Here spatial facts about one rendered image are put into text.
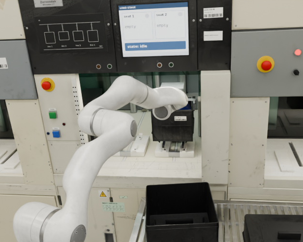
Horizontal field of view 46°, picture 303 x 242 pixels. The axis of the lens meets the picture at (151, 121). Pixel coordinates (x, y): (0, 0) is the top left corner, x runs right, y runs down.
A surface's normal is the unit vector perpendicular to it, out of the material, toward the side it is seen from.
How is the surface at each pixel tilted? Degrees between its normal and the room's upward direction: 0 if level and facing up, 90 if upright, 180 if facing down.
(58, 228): 41
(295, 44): 90
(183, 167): 0
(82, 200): 63
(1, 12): 90
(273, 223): 0
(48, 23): 90
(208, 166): 90
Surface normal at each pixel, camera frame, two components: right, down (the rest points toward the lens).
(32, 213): -0.25, -0.68
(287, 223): -0.07, -0.92
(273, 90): -0.15, 0.40
